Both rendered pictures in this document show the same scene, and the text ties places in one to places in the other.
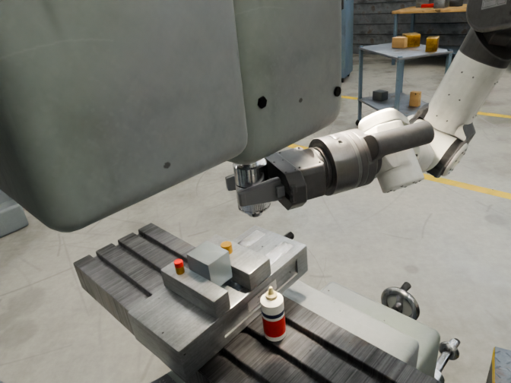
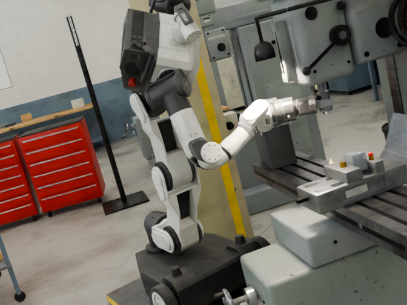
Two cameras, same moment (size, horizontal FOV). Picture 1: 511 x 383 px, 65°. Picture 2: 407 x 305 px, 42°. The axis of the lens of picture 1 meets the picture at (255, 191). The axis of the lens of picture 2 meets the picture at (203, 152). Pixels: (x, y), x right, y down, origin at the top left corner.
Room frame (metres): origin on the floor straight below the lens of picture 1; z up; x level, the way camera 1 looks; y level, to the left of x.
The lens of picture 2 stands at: (2.39, 0.60, 1.57)
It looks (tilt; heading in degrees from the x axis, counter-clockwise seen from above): 12 degrees down; 212
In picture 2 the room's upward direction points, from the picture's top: 15 degrees counter-clockwise
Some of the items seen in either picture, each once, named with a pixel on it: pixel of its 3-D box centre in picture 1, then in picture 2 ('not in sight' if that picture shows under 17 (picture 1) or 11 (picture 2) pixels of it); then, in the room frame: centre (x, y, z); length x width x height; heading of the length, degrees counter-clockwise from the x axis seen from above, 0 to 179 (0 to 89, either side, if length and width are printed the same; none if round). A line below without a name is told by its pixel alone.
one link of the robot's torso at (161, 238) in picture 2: not in sight; (177, 233); (0.37, -0.90, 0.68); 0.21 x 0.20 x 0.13; 60
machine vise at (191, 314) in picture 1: (225, 281); (350, 179); (0.63, 0.08, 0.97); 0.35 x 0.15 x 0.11; 136
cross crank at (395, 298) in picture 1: (394, 311); (237, 301); (0.85, -0.36, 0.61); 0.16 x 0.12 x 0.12; 134
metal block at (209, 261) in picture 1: (210, 265); (355, 161); (0.61, 0.10, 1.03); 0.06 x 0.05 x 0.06; 46
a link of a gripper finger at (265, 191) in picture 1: (261, 194); not in sight; (0.48, -0.01, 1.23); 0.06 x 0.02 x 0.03; 109
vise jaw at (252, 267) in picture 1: (232, 260); (342, 172); (0.65, 0.06, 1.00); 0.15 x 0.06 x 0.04; 46
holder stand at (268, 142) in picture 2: not in sight; (274, 141); (0.12, -0.40, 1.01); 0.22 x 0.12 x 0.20; 37
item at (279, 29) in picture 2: not in sight; (284, 51); (0.58, -0.08, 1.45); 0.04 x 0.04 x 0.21; 44
